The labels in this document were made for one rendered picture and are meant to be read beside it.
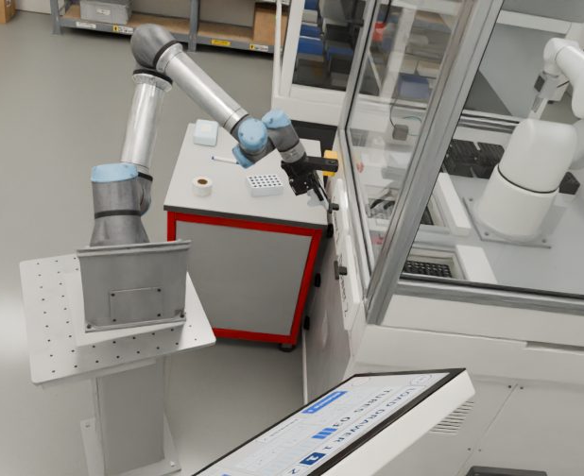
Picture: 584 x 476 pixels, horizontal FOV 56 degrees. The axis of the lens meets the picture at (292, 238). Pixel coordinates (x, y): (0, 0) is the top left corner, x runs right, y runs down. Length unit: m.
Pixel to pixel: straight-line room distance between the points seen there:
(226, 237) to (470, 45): 1.26
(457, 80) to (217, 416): 1.64
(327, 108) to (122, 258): 1.41
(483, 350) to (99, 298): 0.98
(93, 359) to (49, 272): 0.35
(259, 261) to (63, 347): 0.86
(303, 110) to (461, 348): 1.40
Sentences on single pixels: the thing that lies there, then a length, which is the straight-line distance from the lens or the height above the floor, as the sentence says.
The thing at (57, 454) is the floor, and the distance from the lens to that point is 2.24.
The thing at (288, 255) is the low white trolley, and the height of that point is 0.58.
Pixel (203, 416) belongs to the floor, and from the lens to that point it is 2.28.
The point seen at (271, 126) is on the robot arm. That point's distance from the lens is 1.61.
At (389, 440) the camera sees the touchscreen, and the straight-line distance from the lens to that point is 0.89.
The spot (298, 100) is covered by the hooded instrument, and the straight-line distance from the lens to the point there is 2.50.
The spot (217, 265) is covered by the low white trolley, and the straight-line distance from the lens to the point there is 2.13.
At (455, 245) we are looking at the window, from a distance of 1.27.
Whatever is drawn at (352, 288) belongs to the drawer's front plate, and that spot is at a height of 0.93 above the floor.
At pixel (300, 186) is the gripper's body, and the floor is 0.98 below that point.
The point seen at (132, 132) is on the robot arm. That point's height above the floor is 1.11.
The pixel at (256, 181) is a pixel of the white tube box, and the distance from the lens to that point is 2.06.
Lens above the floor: 1.90
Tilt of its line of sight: 38 degrees down
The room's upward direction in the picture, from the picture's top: 11 degrees clockwise
